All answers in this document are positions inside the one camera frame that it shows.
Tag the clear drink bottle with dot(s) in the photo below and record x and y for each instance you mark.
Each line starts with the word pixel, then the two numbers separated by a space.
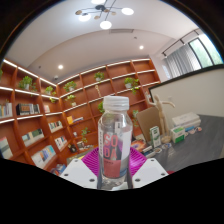
pixel 114 140

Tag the small green-white box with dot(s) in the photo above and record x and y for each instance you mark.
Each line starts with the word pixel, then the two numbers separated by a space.
pixel 177 135

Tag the stack of white flat boxes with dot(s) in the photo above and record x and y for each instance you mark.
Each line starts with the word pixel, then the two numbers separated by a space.
pixel 186 120

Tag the grey vertical window blinds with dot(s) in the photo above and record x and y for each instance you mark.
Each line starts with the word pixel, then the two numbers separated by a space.
pixel 182 61

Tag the tall green-white carton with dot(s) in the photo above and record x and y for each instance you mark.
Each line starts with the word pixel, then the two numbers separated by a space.
pixel 155 136

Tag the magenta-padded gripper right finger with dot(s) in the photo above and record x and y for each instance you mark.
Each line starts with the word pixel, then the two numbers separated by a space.
pixel 149 171

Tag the wooden wall shelf unit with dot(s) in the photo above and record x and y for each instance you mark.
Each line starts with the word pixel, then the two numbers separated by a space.
pixel 36 116

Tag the brown cardboard sheet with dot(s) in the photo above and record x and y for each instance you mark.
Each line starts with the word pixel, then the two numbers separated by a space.
pixel 148 121

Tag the flat round red coaster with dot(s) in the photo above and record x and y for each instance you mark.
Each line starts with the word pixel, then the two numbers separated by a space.
pixel 170 172

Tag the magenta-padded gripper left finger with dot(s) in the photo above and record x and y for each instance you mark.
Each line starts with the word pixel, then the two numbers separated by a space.
pixel 77 173

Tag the ceiling air vent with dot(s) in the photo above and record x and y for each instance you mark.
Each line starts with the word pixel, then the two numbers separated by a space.
pixel 121 31

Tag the branched ceiling lamp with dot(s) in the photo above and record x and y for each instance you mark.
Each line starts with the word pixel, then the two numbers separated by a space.
pixel 101 12

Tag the white board with black frame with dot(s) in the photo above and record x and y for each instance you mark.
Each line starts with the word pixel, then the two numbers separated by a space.
pixel 190 93

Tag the wooden artist mannequin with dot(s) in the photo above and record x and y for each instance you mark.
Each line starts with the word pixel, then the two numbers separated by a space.
pixel 161 113

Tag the black ceiling track rail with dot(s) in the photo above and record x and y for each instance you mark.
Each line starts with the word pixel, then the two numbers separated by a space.
pixel 180 41

